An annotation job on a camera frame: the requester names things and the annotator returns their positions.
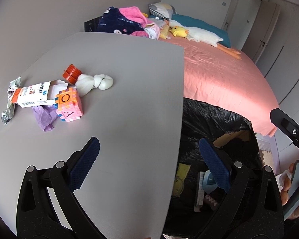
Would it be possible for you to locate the checkered pillow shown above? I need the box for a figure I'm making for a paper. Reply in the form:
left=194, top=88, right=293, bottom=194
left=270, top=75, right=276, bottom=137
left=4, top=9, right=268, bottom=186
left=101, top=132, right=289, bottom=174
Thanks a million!
left=149, top=2, right=175, bottom=21

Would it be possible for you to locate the pink orange letter cube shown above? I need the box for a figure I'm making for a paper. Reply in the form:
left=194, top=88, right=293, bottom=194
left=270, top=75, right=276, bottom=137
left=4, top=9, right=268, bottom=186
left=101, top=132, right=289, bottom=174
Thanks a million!
left=54, top=87, right=83, bottom=122

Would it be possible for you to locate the pink bed sheet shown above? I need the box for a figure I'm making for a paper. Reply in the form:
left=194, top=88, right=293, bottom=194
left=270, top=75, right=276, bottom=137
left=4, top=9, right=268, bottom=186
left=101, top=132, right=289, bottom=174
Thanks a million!
left=166, top=36, right=279, bottom=137

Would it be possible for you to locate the black trash bag bin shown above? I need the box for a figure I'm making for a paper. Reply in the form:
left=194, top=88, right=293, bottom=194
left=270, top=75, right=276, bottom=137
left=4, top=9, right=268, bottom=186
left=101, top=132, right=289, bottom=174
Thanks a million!
left=163, top=97, right=265, bottom=239

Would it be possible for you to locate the white goose plush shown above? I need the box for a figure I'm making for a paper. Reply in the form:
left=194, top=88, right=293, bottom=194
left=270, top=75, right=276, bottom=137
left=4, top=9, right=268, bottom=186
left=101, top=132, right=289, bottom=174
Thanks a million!
left=168, top=20, right=241, bottom=60

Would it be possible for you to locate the yellow duck plush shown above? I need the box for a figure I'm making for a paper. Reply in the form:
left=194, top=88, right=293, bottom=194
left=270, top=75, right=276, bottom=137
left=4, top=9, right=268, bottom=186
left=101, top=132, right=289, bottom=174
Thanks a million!
left=169, top=26, right=188, bottom=38

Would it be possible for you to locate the white orange medicine box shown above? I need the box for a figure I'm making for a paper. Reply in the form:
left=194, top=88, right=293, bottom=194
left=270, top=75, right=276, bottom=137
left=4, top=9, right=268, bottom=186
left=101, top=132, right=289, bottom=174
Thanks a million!
left=12, top=79, right=68, bottom=108

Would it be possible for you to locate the black wall socket panel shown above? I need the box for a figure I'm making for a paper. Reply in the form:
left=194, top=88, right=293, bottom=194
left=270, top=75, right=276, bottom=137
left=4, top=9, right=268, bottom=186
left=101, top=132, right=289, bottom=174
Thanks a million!
left=84, top=16, right=102, bottom=32

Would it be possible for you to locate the purple plastic bag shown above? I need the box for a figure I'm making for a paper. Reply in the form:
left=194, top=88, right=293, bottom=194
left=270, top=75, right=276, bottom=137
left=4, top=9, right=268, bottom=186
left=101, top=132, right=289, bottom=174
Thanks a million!
left=32, top=105, right=58, bottom=132

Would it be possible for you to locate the orange bottle cap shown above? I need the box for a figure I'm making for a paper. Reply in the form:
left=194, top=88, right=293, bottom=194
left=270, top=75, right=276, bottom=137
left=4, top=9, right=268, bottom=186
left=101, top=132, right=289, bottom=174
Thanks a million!
left=62, top=64, right=82, bottom=85

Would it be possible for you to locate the navy pink clothes pile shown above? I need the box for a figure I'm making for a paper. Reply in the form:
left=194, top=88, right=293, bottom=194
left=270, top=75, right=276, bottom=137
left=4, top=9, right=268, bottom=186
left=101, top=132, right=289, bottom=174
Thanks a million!
left=96, top=7, right=160, bottom=40

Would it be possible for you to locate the yellow snack wrapper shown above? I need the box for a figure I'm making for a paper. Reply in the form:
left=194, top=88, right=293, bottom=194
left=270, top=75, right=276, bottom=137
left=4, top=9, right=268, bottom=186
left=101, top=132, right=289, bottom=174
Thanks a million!
left=172, top=163, right=191, bottom=197

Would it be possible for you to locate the white thermometer box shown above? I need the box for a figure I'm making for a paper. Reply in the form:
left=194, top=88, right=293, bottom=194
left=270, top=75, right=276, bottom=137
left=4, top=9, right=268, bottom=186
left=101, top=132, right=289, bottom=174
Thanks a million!
left=194, top=171, right=205, bottom=213

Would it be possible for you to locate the foam puzzle floor mat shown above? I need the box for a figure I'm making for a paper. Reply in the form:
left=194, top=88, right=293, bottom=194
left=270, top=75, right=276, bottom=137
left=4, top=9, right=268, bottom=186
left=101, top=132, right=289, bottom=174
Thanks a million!
left=256, top=133, right=275, bottom=173

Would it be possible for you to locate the person's right hand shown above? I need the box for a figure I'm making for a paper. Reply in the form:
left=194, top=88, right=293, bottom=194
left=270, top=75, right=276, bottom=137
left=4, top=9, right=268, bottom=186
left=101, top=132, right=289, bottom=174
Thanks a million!
left=279, top=160, right=299, bottom=220

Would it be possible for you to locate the teal pillow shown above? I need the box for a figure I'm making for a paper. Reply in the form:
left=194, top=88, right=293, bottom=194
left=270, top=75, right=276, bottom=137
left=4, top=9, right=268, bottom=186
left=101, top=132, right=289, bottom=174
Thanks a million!
left=149, top=13, right=232, bottom=49

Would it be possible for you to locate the white door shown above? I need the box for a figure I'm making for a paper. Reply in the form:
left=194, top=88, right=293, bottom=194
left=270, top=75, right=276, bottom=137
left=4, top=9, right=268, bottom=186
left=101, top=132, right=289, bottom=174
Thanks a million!
left=222, top=0, right=261, bottom=50

